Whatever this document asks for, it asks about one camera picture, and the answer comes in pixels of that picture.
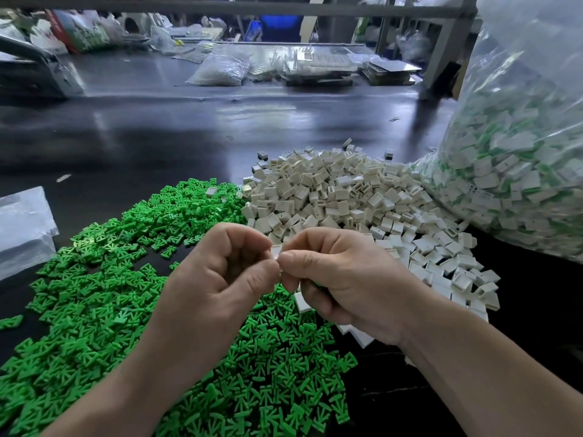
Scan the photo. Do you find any pile of green plastic clips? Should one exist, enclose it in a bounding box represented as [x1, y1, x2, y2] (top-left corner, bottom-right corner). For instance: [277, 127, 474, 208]
[0, 177, 359, 437]

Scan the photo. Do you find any person's right hand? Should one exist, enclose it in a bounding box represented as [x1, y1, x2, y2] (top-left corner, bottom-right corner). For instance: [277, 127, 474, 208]
[277, 227, 437, 347]

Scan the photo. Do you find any clear plastic bag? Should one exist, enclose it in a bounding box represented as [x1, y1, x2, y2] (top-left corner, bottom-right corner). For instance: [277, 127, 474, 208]
[414, 0, 583, 263]

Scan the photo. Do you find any grey metal slanted post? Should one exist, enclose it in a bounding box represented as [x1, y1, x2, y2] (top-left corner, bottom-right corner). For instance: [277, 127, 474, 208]
[423, 0, 479, 92]

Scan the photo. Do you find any small clear bag of parts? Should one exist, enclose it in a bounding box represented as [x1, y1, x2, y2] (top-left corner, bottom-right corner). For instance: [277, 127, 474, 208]
[186, 52, 251, 87]

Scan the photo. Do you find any dark flat tray stack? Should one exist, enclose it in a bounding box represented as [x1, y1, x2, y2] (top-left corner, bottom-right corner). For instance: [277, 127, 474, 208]
[361, 56, 424, 86]

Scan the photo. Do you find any person's left forearm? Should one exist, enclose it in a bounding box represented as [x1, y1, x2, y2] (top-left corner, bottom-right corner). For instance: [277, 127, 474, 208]
[41, 350, 183, 437]

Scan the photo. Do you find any pile of white plastic caps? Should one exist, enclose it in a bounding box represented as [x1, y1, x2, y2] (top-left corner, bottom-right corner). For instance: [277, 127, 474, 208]
[240, 143, 502, 350]

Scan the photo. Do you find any stack of clear flat bags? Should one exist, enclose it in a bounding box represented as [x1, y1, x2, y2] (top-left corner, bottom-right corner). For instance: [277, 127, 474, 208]
[0, 185, 60, 281]

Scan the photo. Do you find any grey heat sealer machine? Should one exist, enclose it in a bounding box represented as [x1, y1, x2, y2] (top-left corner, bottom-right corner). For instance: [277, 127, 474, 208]
[0, 36, 85, 99]

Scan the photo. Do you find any person's left hand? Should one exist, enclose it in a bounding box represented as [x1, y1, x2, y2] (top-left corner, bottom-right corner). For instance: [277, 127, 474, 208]
[137, 223, 282, 392]

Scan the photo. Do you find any person's right forearm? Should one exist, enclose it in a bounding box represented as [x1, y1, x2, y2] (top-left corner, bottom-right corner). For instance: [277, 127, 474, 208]
[396, 300, 583, 437]

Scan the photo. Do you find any grey metal horizontal bar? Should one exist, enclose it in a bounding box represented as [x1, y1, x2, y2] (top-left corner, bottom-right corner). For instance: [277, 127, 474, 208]
[0, 0, 477, 18]

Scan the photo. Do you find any blue crate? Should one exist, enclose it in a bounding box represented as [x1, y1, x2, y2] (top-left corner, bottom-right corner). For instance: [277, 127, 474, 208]
[250, 15, 304, 42]

